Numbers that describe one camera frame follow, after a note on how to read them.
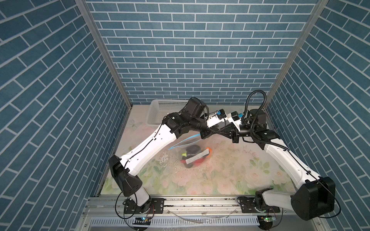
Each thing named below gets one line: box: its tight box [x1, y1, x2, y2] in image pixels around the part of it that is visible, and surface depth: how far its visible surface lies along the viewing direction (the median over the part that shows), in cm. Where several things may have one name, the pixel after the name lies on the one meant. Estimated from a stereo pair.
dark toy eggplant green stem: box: [181, 152, 193, 161], surface depth 82 cm
